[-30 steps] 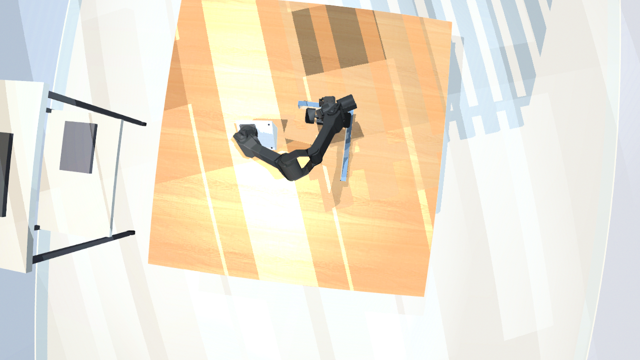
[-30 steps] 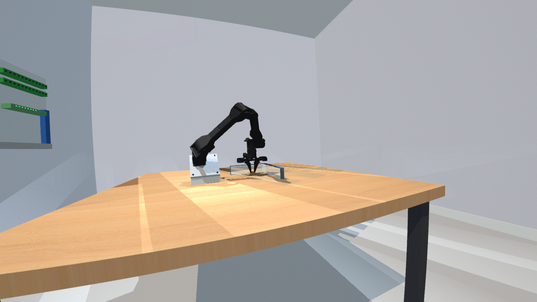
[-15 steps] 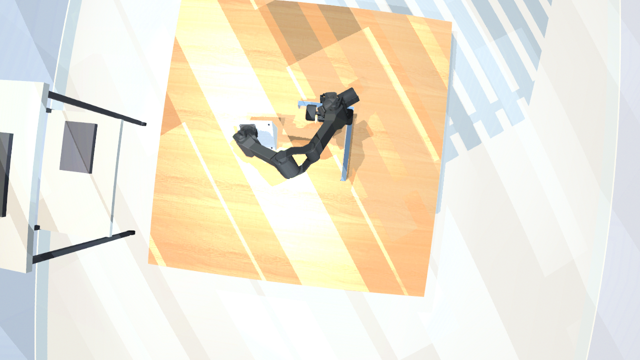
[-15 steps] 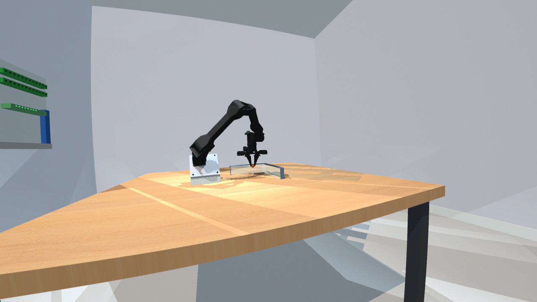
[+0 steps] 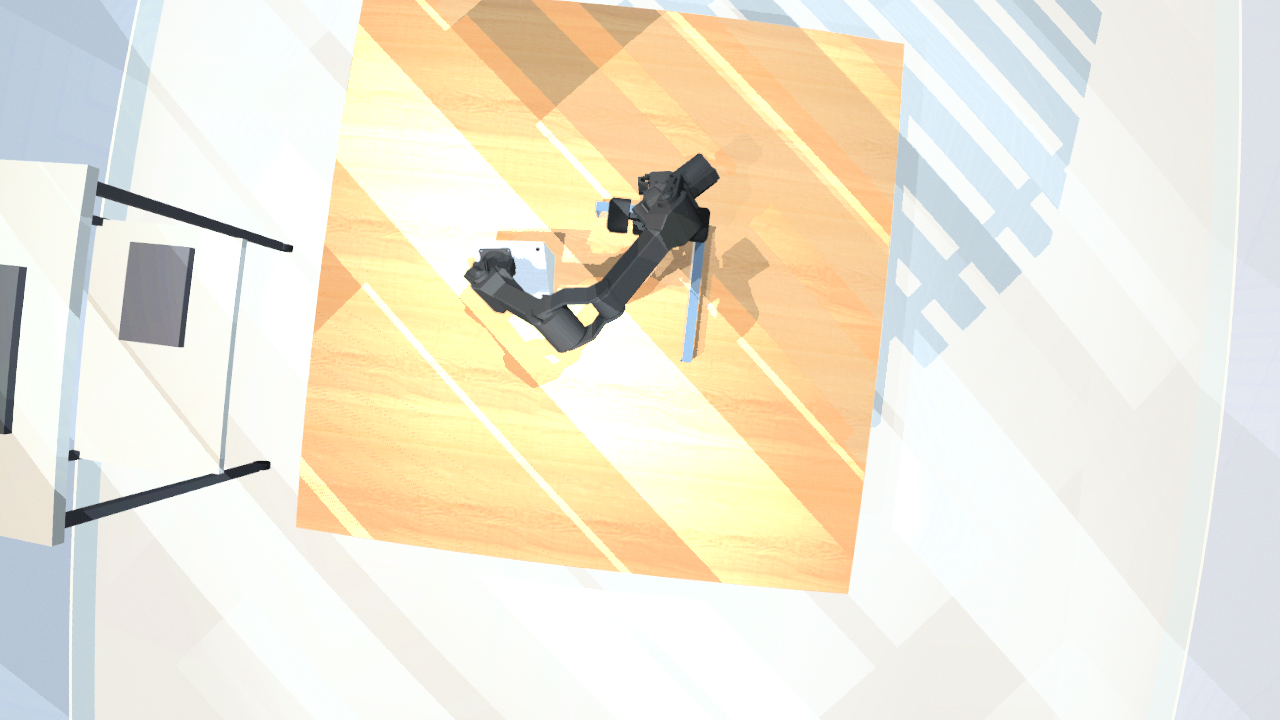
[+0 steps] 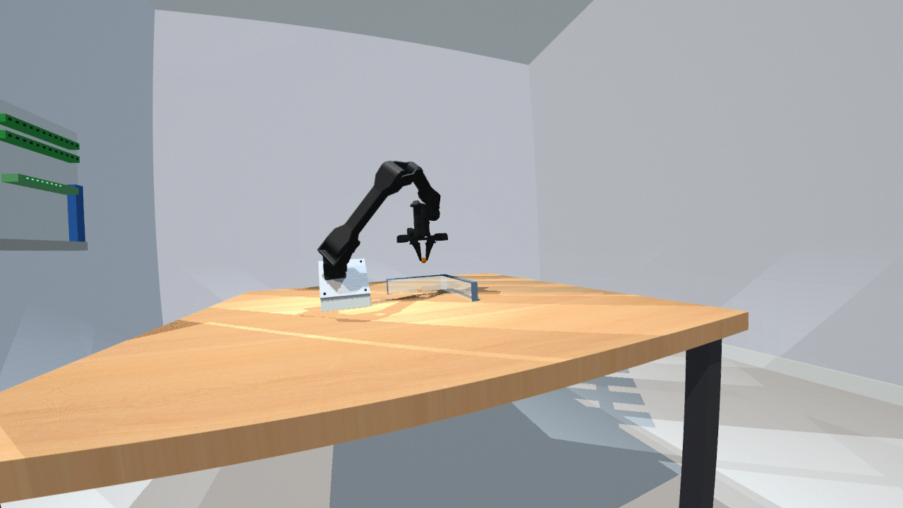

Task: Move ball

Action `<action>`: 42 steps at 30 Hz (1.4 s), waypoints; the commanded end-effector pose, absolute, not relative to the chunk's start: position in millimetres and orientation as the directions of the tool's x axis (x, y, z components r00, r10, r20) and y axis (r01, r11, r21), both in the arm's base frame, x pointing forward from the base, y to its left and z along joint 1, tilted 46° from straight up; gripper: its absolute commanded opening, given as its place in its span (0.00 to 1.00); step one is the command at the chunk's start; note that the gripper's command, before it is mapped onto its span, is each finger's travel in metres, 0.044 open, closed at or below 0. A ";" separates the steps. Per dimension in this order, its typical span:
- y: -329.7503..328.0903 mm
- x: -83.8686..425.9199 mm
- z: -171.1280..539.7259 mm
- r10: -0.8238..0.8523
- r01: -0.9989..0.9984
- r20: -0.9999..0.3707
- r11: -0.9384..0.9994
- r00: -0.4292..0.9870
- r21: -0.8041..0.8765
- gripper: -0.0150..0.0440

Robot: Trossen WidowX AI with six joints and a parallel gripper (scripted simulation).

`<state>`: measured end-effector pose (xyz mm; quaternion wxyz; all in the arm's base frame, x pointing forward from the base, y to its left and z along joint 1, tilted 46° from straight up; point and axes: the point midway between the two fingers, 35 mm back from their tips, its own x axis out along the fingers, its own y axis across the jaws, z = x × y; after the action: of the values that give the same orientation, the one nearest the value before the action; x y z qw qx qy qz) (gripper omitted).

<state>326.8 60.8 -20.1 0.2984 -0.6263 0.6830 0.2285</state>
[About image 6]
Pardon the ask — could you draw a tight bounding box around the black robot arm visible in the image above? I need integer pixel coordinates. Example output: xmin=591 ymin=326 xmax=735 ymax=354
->
xmin=317 ymin=161 xmax=441 ymax=280

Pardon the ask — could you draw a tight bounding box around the clear blue l-shaped wall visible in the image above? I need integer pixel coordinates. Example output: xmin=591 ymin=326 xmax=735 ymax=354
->
xmin=386 ymin=274 xmax=478 ymax=302

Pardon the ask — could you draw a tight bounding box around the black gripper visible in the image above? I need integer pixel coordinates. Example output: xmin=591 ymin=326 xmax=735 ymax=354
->
xmin=396 ymin=219 xmax=448 ymax=261

